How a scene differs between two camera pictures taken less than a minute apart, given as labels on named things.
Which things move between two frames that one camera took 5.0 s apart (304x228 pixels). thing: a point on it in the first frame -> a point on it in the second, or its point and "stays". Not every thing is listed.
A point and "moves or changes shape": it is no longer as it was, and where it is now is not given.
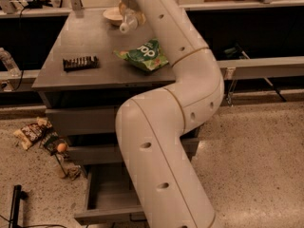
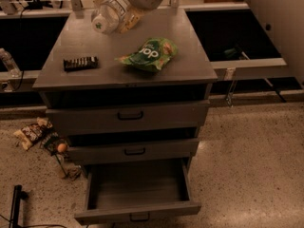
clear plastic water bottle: [130, 22] moves or changes shape
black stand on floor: [17, 196] stays
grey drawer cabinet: [83, 84] stays
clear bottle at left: [9, 63] stays
